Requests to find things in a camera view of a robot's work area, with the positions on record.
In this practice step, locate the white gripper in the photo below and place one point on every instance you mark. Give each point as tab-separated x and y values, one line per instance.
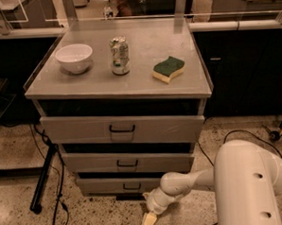
154	205

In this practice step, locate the grey bottom drawer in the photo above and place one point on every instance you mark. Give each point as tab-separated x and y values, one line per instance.
115	186

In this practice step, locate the grey drawer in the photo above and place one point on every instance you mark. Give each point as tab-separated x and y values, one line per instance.
115	186
123	129
127	163

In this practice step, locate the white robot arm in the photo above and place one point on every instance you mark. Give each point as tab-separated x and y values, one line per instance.
245	178

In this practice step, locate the grey middle drawer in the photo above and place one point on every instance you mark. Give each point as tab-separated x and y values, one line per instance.
127	163

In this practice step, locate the grey drawer cabinet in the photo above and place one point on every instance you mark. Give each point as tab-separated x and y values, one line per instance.
135	114

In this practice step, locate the grey top drawer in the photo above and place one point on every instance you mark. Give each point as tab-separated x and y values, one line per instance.
123	129

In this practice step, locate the black table leg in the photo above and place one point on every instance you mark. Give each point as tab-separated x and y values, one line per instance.
35	205

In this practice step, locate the green yellow sponge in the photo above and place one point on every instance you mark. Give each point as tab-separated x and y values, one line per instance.
166	70

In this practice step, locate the wheeled cart base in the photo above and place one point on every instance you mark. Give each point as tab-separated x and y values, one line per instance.
280	127

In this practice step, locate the green white soda can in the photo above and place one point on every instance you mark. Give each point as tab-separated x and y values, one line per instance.
120	56

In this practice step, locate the white ceramic bowl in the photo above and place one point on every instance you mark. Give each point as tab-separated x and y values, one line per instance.
75	58

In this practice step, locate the clear water bottle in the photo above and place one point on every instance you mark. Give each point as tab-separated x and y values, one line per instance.
107	10

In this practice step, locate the person in background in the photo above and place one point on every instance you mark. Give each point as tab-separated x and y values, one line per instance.
127	8

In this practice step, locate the white rail bar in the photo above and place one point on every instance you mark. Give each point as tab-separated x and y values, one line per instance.
195	27

